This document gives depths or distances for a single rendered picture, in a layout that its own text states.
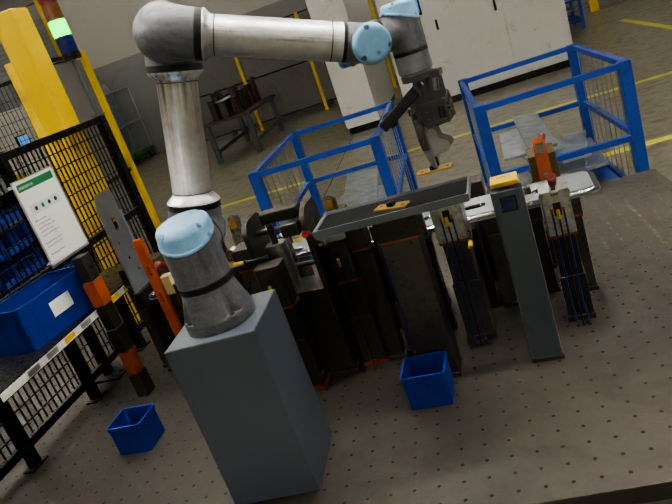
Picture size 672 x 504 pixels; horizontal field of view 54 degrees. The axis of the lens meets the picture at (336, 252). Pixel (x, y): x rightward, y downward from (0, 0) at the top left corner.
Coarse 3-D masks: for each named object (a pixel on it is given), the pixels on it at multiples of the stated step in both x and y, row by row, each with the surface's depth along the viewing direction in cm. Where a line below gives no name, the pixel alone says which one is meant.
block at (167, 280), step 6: (162, 276) 198; (168, 276) 197; (162, 282) 198; (168, 282) 197; (174, 282) 199; (168, 288) 198; (168, 294) 199; (174, 294) 199; (174, 300) 200; (174, 306) 201; (180, 306) 200; (180, 312) 201; (180, 318) 202
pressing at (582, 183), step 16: (560, 176) 184; (576, 176) 179; (592, 176) 176; (576, 192) 168; (592, 192) 167; (480, 208) 181; (528, 208) 172; (432, 224) 181; (304, 240) 207; (304, 256) 196
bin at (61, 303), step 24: (24, 288) 201; (48, 288) 190; (72, 288) 198; (0, 312) 192; (24, 312) 181; (48, 312) 188; (72, 312) 196; (0, 336) 185; (24, 336) 182; (48, 336) 187
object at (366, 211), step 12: (420, 192) 156; (432, 192) 153; (444, 192) 150; (456, 192) 147; (372, 204) 160; (408, 204) 150; (420, 204) 147; (336, 216) 161; (348, 216) 157; (360, 216) 154; (372, 216) 151; (324, 228) 155
